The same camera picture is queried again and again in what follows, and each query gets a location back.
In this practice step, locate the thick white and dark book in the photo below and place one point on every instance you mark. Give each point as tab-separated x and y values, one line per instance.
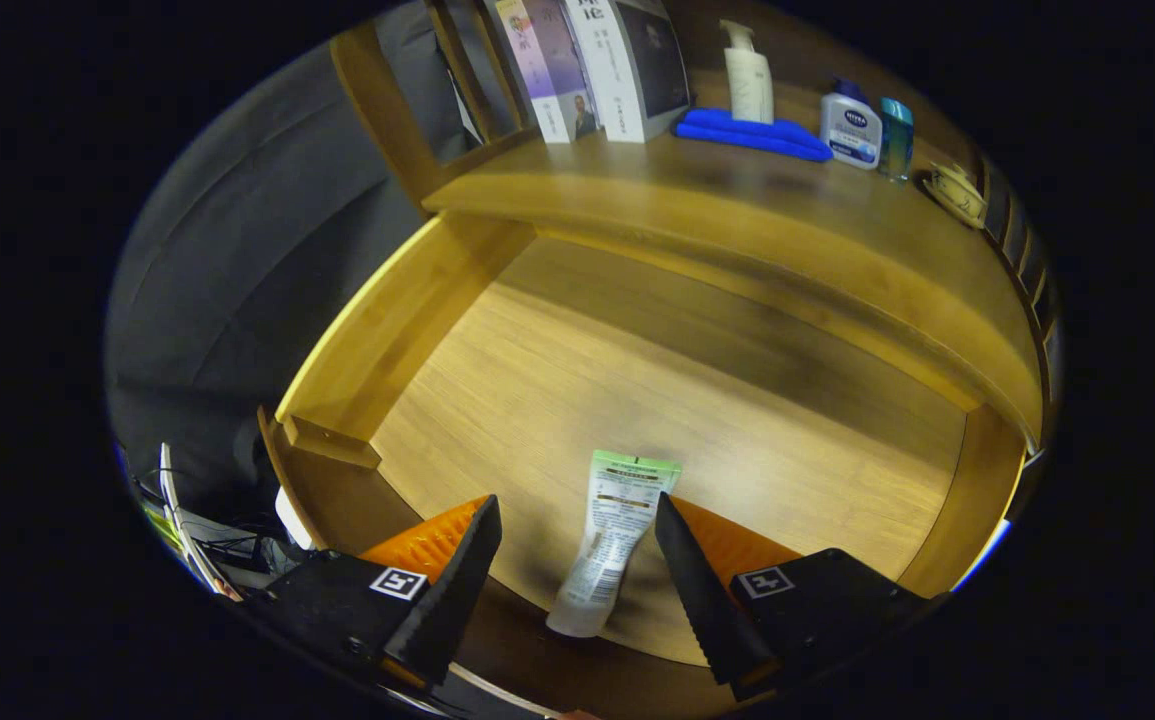
627	70

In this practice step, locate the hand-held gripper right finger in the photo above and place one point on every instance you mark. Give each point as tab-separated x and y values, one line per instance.
712	610

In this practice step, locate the white bottle with blue cap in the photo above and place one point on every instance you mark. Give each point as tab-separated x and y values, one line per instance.
849	130

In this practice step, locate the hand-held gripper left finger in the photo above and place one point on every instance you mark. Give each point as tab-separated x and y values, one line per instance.
447	610

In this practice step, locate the white pump bottle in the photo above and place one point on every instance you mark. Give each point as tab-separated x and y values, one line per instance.
749	85

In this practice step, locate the blue folded cloth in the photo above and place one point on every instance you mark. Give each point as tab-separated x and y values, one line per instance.
747	135

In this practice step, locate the brown wooden cabinet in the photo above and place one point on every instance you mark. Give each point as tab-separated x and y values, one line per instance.
387	110

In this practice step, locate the white squeeze tube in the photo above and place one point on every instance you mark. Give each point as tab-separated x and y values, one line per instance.
617	520

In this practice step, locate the brown wooden drawer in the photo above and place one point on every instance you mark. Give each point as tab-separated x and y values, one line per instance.
587	380

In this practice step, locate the wooden countertop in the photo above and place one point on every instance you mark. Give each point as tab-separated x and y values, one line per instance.
737	210

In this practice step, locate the black backdrop cloth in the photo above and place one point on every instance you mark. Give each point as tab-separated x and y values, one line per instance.
237	280

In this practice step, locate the purple book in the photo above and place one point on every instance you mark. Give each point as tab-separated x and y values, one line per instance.
547	70

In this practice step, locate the teal bottle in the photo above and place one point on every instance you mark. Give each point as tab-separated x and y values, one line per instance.
895	140

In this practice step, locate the lidded ceramic teacup with saucer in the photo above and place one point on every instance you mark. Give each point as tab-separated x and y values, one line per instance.
957	195

